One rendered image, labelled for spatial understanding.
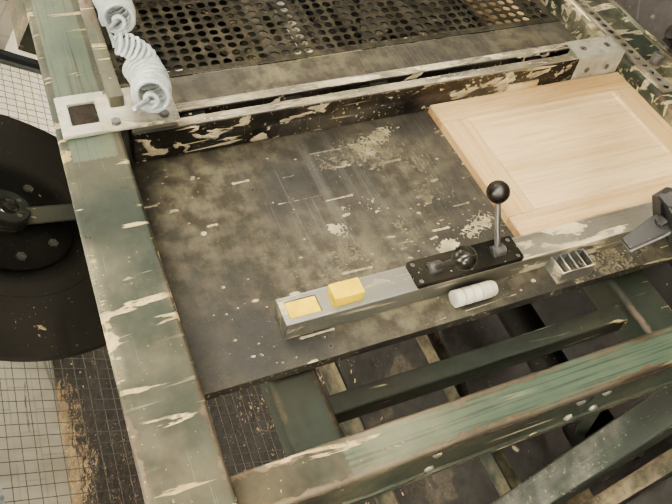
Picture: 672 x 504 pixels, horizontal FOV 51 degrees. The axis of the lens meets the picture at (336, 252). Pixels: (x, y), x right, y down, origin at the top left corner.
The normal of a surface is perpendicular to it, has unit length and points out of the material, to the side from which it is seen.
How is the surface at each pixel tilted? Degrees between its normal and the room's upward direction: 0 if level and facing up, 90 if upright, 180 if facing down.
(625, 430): 0
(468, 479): 0
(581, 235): 60
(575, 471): 0
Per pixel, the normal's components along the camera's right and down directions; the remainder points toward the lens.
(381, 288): 0.12, -0.62
